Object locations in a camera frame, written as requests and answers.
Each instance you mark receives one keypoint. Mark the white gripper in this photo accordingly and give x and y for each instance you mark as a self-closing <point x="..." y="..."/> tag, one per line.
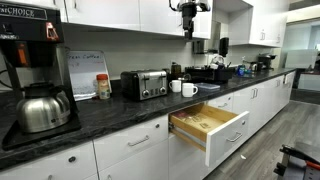
<point x="189" y="9"/>

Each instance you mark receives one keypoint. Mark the white mug from drawer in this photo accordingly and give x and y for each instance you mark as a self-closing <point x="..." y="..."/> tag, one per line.
<point x="189" y="89"/>

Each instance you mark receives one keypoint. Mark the white wooden drawer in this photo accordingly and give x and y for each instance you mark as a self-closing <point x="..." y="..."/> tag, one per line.
<point x="217" y="132"/>

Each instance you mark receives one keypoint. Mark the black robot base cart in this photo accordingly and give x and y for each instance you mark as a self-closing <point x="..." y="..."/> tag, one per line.
<point x="296" y="165"/>

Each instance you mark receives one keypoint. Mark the white mug on counter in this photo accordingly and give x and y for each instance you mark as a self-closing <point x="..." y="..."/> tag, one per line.
<point x="175" y="86"/>

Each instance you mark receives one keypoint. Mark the left white drawer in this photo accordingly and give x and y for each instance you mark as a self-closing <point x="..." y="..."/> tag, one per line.
<point x="118" y="146"/>

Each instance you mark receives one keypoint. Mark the white upper cabinets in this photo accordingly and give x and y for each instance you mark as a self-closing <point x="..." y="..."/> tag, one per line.
<point x="152" y="16"/>

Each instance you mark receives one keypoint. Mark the clear plastic container lid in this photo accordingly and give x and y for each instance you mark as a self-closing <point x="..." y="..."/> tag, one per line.
<point x="207" y="86"/>

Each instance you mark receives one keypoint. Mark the black steel toaster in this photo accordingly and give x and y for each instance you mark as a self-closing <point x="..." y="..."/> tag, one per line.
<point x="141" y="85"/>

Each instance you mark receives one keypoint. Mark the far coffee machine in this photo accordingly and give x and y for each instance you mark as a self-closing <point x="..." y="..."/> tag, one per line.
<point x="266" y="59"/>

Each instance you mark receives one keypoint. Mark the orange lid creamer jar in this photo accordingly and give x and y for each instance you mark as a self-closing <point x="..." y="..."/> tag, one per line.
<point x="103" y="86"/>

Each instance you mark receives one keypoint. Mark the small whiteboard sign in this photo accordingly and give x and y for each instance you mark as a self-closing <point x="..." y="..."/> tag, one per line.
<point x="84" y="66"/>

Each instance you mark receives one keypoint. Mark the white lower cabinet door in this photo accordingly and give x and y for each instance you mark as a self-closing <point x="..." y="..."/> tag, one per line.
<point x="185" y="160"/>

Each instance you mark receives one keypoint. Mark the black coffee maker machine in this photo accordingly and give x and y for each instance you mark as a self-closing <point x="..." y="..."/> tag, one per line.
<point x="32" y="53"/>

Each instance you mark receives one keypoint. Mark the steel coffee carafe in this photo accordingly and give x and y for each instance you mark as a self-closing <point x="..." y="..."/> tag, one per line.
<point x="44" y="107"/>

